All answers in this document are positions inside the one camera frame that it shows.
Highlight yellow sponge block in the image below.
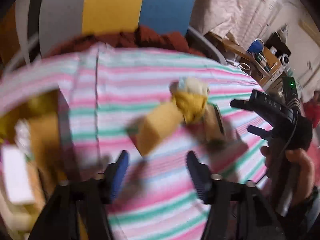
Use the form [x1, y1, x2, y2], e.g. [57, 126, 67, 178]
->
[136, 101, 184, 157]

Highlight person's right hand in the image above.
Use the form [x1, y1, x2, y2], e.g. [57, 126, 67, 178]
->
[260, 146, 316, 207]

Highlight wooden desk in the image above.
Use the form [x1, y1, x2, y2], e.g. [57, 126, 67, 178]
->
[205, 32, 284, 87]

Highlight mustard yellow sock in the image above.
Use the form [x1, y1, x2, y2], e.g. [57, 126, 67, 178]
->
[172, 91, 208, 124]

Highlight cream rolled sock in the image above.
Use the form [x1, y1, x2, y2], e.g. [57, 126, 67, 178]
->
[169, 77, 209, 96]

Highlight pink curtain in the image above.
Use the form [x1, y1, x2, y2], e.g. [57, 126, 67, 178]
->
[190, 0, 277, 47]

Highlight striped pink green bedsheet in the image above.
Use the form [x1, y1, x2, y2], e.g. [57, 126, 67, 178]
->
[1, 43, 270, 239]

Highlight dark red blanket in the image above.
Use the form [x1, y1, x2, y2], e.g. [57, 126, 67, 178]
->
[43, 25, 205, 58]

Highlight yellow blue grey chair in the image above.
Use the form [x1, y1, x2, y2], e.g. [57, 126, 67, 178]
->
[15, 0, 226, 64]

